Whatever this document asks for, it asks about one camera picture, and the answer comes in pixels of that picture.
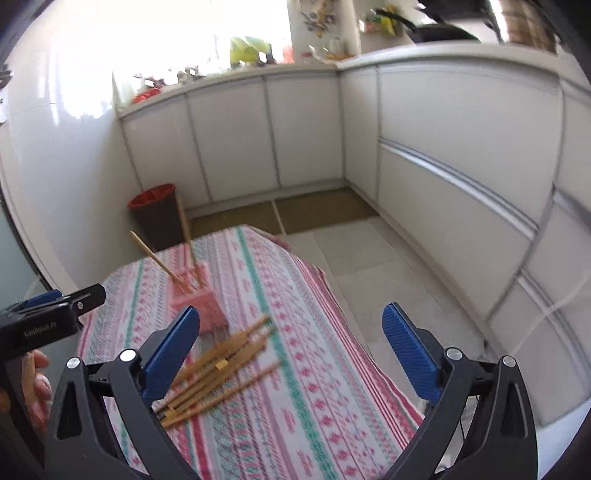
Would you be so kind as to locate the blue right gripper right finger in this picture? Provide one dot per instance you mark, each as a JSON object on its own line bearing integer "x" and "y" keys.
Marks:
{"x": 417, "y": 350}

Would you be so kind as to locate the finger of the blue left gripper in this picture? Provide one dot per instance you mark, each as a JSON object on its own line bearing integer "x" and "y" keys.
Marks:
{"x": 36, "y": 301}

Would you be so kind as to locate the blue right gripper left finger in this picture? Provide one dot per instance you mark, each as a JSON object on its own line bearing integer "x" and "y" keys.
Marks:
{"x": 164, "y": 352}

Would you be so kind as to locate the bamboo chopstick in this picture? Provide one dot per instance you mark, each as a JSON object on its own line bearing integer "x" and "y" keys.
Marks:
{"x": 262, "y": 328}
{"x": 187, "y": 239}
{"x": 182, "y": 285}

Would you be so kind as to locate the dark-tipped chopstick gold band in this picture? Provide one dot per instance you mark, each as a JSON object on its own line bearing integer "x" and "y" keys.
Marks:
{"x": 202, "y": 387}

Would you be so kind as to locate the person's left hand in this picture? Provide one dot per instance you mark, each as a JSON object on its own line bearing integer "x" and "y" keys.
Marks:
{"x": 27, "y": 385}

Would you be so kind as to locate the pink perforated utensil holder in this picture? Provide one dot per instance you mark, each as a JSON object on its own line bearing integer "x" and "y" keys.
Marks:
{"x": 200, "y": 294}

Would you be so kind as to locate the patterned pink tablecloth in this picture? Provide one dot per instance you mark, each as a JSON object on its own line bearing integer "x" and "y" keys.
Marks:
{"x": 328, "y": 413}

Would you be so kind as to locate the red-rimmed trash bin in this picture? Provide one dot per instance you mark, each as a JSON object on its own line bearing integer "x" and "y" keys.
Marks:
{"x": 155, "y": 213}

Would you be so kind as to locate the red basin on counter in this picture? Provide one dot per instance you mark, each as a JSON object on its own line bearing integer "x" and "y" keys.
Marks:
{"x": 144, "y": 95}

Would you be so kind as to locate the green dish rack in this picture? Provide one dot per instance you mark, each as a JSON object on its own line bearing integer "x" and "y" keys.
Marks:
{"x": 249, "y": 50}

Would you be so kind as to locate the black frying pan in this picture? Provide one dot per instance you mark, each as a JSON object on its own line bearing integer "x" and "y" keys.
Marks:
{"x": 434, "y": 32}

